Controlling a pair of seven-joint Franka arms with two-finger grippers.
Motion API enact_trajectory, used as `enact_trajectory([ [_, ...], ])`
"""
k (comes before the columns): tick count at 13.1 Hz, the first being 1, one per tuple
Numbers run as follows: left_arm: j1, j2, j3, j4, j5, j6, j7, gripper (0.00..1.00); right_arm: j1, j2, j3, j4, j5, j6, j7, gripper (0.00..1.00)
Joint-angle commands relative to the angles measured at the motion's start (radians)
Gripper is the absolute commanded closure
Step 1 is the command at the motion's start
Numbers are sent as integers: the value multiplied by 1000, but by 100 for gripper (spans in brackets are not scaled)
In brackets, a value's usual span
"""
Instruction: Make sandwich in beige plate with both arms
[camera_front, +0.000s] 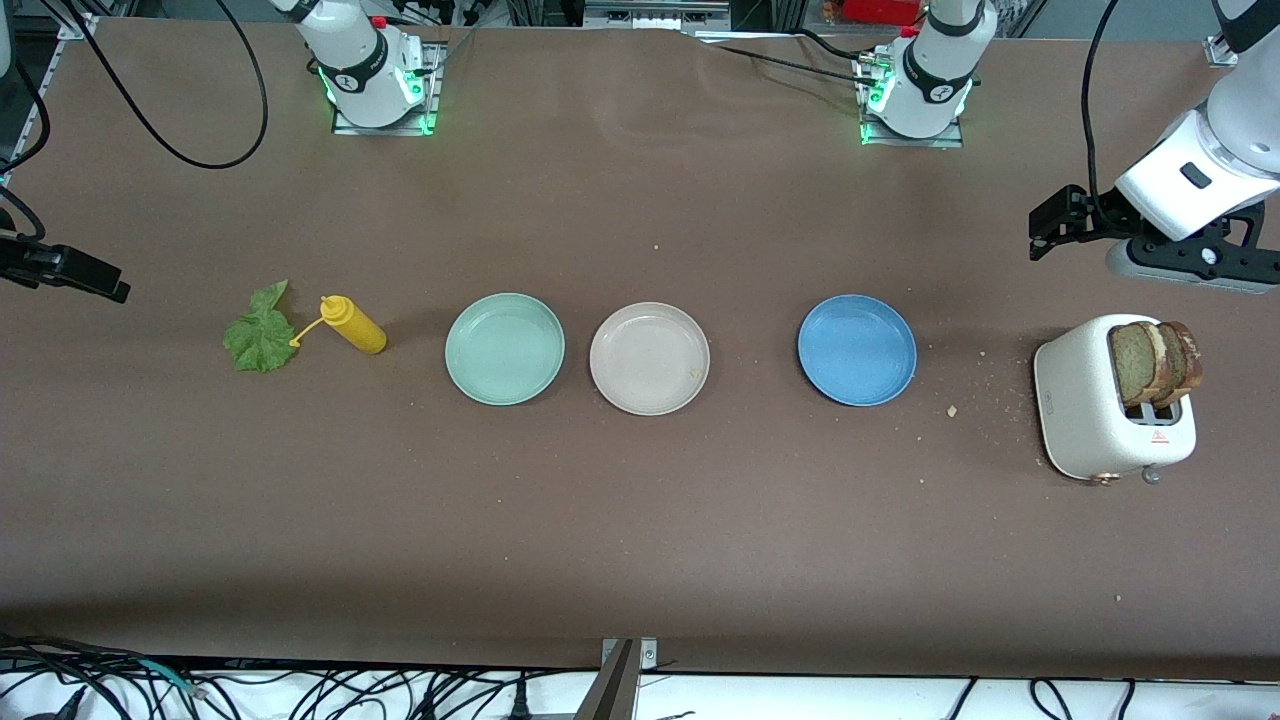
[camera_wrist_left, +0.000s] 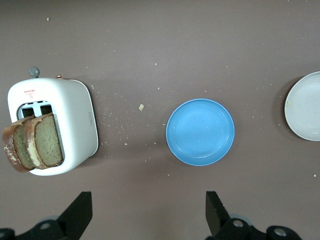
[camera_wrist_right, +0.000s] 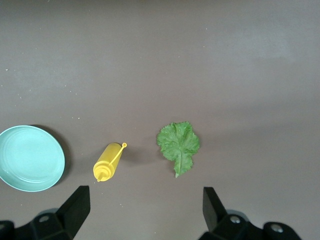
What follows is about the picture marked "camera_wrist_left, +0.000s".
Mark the blue round plate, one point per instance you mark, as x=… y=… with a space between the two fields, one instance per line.
x=200 y=132

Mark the large pale bread crumb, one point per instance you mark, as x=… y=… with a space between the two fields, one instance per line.
x=141 y=107

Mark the tiny pale crumb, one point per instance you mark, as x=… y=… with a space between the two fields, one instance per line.
x=288 y=104

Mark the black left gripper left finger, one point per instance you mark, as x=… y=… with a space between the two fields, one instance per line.
x=80 y=210

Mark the brown bread slice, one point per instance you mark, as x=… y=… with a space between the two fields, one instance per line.
x=47 y=142
x=20 y=147

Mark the beige round plate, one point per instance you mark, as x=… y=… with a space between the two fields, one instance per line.
x=305 y=110

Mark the white two-slot toaster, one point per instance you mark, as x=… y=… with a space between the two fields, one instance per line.
x=72 y=120

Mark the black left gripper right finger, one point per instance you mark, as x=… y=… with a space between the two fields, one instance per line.
x=213 y=212

